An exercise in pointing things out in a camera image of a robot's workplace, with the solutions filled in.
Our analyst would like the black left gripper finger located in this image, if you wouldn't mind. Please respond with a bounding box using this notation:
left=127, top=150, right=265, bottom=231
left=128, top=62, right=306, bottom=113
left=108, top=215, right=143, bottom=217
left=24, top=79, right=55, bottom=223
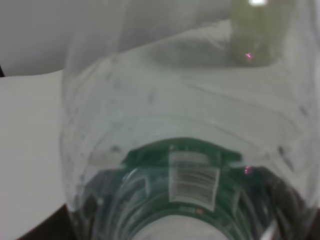
left=18, top=205, right=75, bottom=240

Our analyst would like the pale yellow plastic cup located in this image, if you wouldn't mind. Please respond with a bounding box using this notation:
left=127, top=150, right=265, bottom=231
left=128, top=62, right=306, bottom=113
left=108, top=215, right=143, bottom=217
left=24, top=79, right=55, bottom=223
left=228, top=0, right=296, bottom=67

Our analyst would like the clear plastic water bottle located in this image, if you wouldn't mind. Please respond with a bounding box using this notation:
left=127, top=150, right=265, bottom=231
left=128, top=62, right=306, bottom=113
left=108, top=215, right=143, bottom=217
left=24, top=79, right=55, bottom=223
left=59, top=0, right=320, bottom=240

